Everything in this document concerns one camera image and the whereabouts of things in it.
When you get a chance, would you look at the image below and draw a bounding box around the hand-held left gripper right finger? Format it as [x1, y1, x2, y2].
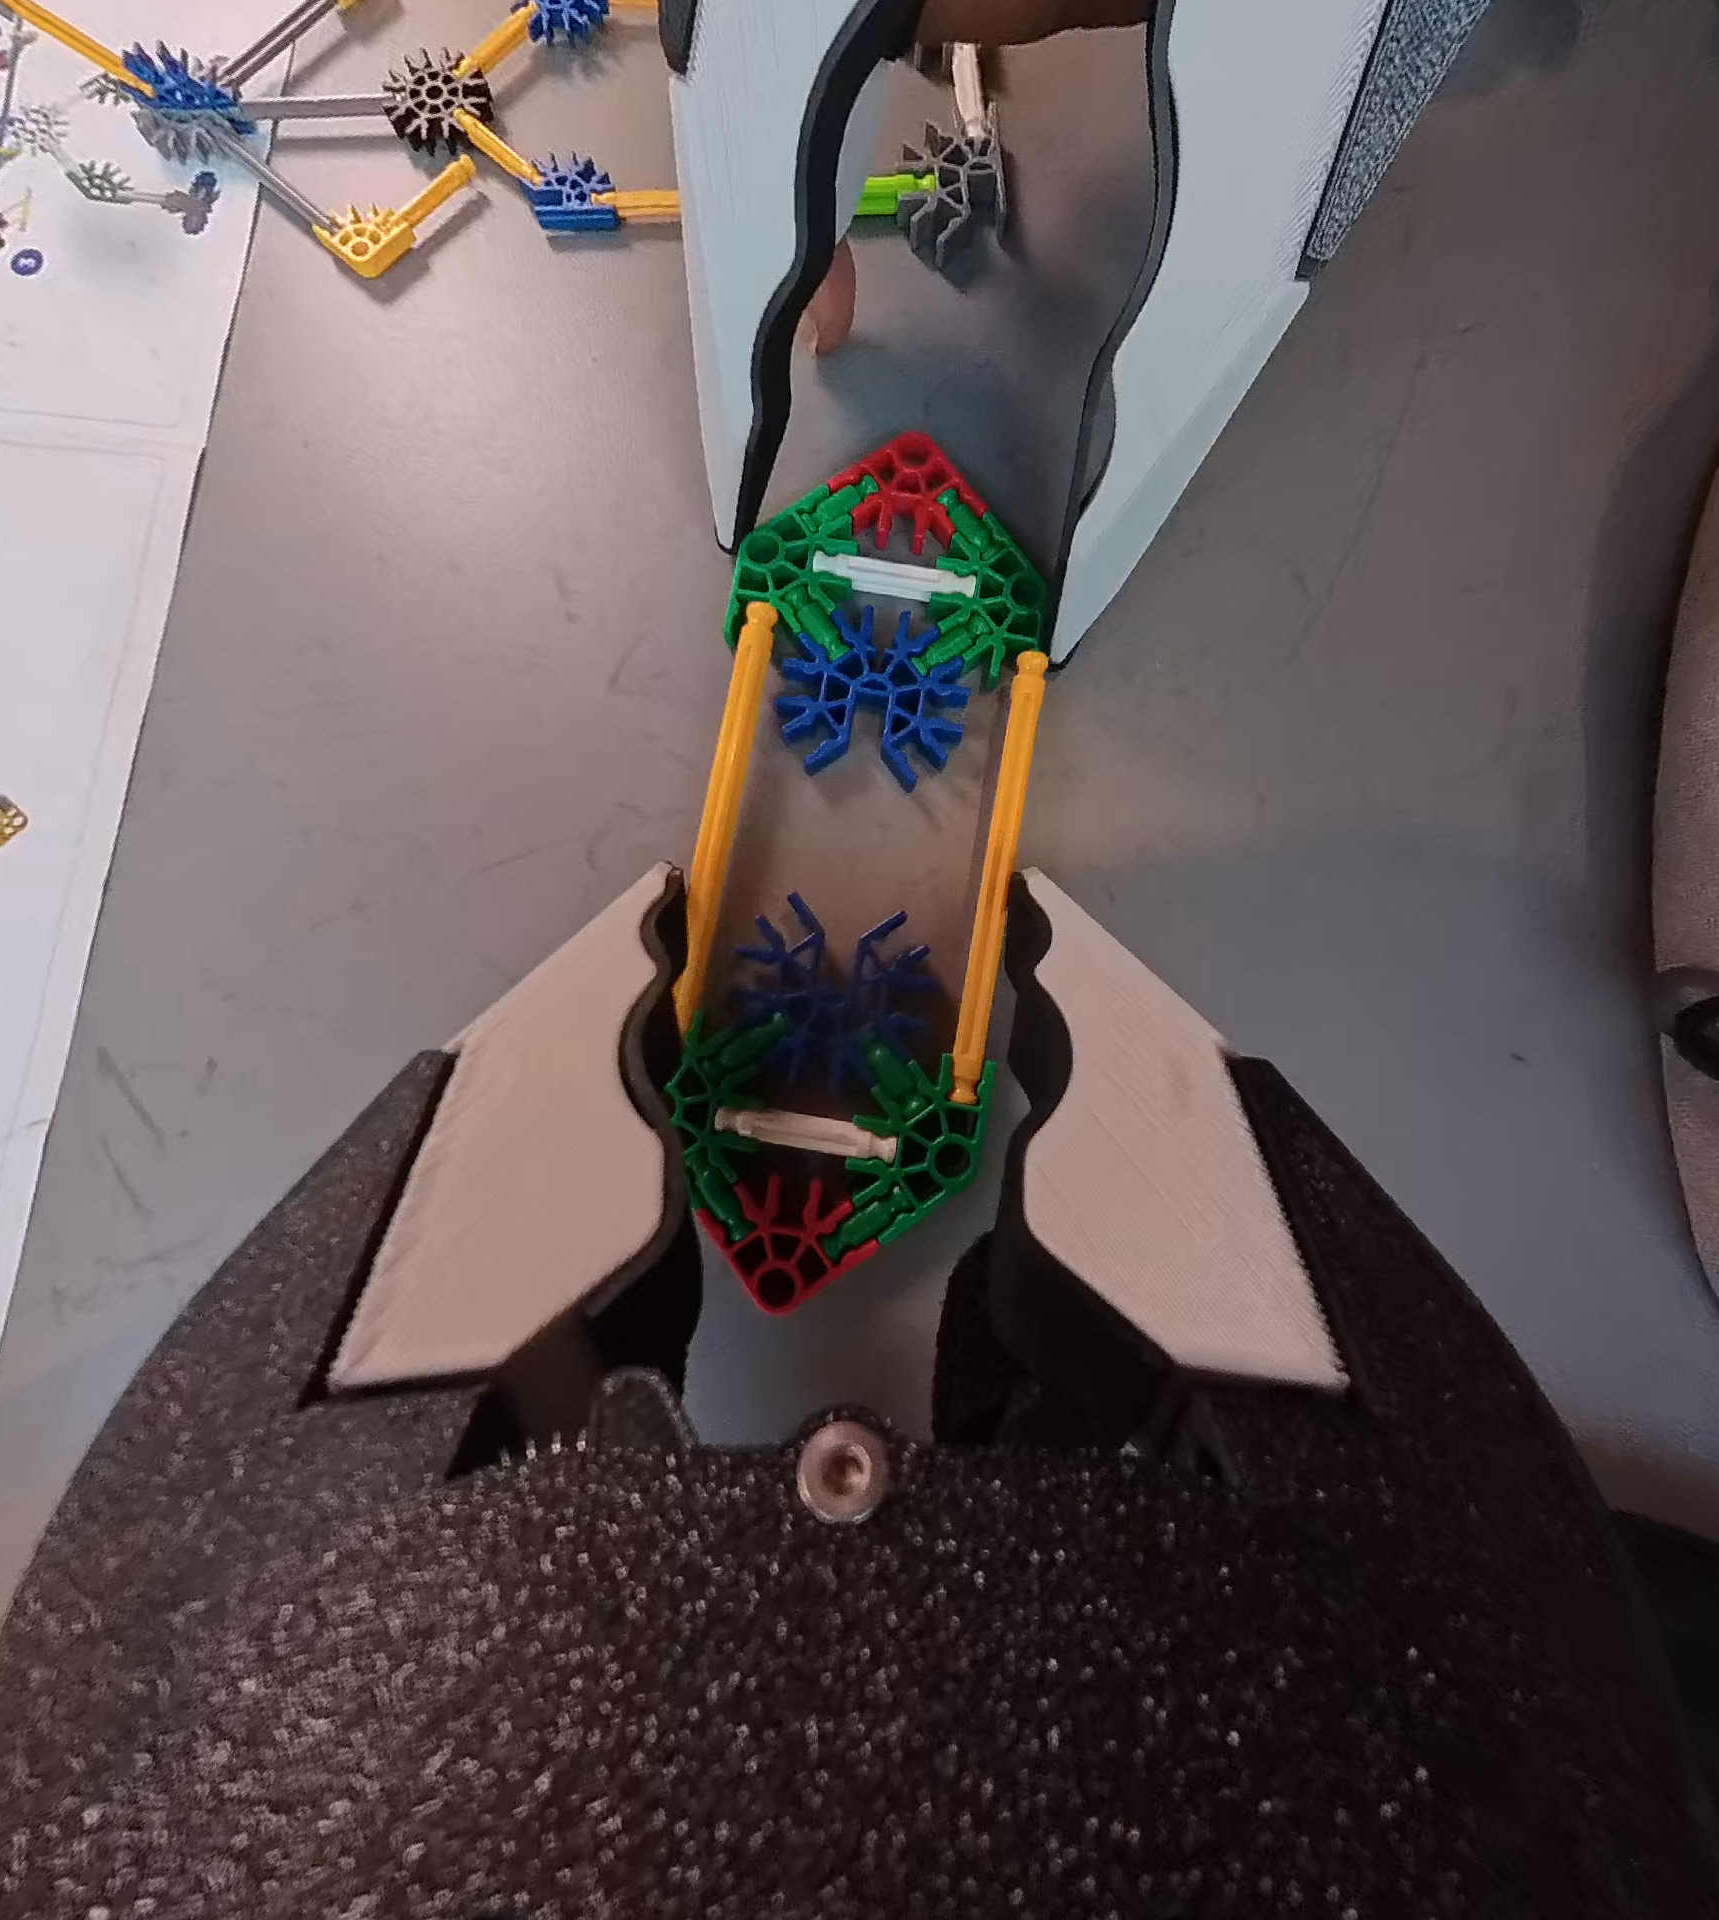
[1001, 870, 1351, 1395]

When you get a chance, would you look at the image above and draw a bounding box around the blue snowflake connector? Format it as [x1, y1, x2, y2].
[773, 604, 973, 792]

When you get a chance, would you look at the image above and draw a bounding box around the white instruction sheet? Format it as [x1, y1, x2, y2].
[0, 0, 268, 1413]

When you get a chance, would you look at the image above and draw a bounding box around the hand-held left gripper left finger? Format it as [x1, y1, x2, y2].
[332, 862, 693, 1401]

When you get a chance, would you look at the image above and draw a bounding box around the green fan-shaped connector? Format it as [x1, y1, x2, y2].
[723, 487, 867, 654]
[925, 494, 1055, 679]

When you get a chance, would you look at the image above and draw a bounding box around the person's right hand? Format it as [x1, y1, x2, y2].
[807, 241, 863, 361]

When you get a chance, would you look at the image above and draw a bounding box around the connector assembly with yellow rods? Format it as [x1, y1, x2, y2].
[661, 600, 1053, 1320]

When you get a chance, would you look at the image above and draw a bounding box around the multicolour rod connector toy figure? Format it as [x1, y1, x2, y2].
[4, 0, 1013, 289]

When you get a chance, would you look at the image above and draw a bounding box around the red corner connector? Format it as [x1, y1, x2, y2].
[829, 433, 991, 551]

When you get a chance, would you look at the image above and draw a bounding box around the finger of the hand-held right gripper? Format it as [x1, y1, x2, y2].
[1051, 0, 1393, 666]
[667, 0, 935, 555]

